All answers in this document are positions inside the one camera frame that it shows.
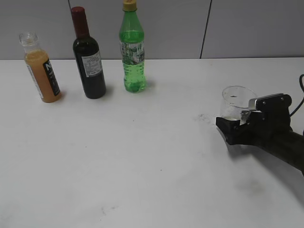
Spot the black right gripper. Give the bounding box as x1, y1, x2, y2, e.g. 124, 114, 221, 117
216, 109, 304, 172

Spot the transparent plastic cup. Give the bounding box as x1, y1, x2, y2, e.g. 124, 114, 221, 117
220, 85, 257, 125

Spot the NFC orange juice bottle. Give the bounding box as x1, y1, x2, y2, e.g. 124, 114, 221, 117
19, 32, 61, 103

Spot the green plastic soda bottle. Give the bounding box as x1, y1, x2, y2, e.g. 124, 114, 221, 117
119, 0, 146, 93

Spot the dark red wine bottle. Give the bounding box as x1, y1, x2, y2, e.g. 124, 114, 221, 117
71, 6, 106, 99

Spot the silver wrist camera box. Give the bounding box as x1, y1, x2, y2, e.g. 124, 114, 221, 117
248, 93, 292, 113

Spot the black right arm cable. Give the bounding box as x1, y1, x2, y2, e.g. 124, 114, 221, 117
289, 74, 304, 117

